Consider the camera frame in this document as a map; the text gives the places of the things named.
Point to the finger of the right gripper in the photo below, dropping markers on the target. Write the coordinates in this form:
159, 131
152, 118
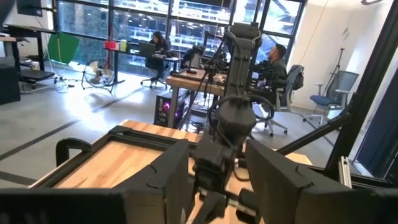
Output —
210, 208
247, 202

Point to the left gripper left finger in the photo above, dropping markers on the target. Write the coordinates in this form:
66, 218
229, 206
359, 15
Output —
93, 208

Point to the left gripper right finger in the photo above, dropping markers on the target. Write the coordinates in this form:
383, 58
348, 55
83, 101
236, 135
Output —
311, 205

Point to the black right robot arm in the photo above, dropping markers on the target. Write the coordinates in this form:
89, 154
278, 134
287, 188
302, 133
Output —
242, 62

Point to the silver aluminium extrusion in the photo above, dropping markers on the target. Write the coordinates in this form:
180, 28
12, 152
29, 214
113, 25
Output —
344, 171

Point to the computer tower purple light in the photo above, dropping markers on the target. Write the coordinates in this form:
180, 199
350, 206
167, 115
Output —
164, 109

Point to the wooden workbench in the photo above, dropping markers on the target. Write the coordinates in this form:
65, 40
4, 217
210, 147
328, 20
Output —
192, 83

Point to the black office chair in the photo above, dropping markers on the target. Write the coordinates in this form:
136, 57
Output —
154, 81

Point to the grey office chair blue seat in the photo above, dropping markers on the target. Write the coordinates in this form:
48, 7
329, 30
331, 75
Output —
323, 101

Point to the person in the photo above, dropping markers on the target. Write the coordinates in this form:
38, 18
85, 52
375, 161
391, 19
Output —
159, 43
276, 71

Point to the black laptop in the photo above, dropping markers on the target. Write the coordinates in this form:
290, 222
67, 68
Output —
146, 49

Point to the floor fan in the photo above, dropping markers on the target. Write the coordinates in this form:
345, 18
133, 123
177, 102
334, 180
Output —
98, 74

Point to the black standing desk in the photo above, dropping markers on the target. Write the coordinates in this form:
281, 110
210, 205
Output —
115, 68

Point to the black cabinet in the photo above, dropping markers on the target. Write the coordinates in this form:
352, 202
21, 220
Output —
9, 84

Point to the green white container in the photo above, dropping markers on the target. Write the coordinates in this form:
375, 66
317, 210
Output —
123, 45

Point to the red box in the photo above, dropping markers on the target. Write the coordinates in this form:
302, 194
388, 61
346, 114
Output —
110, 45

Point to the green round reflector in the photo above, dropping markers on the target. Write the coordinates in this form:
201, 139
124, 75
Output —
63, 48

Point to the black aluminium rig frame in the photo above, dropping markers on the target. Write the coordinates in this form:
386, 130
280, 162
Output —
140, 135

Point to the black wall monitor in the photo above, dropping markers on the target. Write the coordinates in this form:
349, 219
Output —
29, 7

